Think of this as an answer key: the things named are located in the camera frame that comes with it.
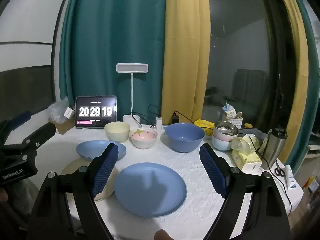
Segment teal curtain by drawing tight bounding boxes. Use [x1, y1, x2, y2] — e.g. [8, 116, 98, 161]
[59, 0, 167, 130]
[287, 0, 320, 173]

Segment cardboard box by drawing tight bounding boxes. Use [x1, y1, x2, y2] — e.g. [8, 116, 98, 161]
[54, 119, 75, 134]

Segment white desk lamp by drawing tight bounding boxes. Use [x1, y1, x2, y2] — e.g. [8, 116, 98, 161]
[116, 63, 148, 127]

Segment white tube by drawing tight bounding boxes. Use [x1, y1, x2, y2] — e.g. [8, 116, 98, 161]
[285, 164, 297, 190]

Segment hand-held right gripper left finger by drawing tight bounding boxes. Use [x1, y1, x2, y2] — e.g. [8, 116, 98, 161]
[26, 143, 119, 240]

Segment deep blue plate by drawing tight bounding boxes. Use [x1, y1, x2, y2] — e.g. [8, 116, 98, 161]
[76, 140, 127, 162]

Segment cream plate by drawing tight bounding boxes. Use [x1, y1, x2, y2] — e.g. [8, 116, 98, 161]
[61, 159, 120, 203]

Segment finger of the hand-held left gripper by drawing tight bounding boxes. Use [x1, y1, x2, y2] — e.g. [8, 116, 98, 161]
[22, 122, 57, 153]
[6, 110, 32, 130]

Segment black charger cable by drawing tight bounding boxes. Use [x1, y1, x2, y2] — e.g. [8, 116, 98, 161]
[174, 110, 198, 124]

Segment large blue bowl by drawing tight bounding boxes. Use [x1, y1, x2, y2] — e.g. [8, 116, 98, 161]
[165, 123, 206, 153]

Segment long black cable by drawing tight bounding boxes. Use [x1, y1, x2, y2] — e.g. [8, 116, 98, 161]
[250, 135, 293, 215]

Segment yellow tissue pack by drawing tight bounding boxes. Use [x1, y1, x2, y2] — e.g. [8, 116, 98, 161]
[230, 134, 263, 172]

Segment tablet with clock display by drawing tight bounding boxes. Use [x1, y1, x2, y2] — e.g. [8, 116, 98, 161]
[75, 95, 118, 130]

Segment yellow dotted bag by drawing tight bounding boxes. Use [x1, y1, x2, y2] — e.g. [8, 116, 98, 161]
[194, 119, 215, 134]

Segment white slotted basket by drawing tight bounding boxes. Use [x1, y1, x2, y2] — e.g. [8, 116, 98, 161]
[222, 116, 244, 129]

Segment glass sliding door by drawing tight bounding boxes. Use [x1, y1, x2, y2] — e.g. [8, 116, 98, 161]
[200, 0, 285, 140]

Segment cream bowl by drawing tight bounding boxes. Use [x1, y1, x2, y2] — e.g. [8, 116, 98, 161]
[104, 121, 131, 142]

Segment looped black cable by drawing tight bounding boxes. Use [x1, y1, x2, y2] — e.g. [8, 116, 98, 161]
[131, 104, 160, 125]

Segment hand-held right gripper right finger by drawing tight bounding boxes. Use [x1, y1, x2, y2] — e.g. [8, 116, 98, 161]
[199, 144, 292, 240]

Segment steel thermos bottle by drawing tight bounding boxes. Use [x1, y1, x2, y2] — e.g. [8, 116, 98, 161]
[261, 128, 288, 170]

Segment person's right hand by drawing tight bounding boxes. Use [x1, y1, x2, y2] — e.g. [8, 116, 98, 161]
[154, 229, 173, 240]

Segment black scissors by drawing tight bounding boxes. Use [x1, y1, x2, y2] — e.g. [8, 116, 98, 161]
[274, 160, 285, 177]

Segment pale pink bowl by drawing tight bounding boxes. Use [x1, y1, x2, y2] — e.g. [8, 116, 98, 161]
[212, 130, 238, 142]

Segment clear plastic bag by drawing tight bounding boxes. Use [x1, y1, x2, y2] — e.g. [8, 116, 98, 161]
[48, 96, 75, 124]

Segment yellow curtain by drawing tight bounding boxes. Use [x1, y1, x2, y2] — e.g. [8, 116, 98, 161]
[161, 0, 210, 125]
[272, 0, 309, 165]

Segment pink strawberry bowl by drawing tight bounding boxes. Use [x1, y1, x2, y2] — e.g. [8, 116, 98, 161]
[129, 127, 158, 150]

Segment light blue bowl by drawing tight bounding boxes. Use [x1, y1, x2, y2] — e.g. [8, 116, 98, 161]
[212, 135, 235, 151]

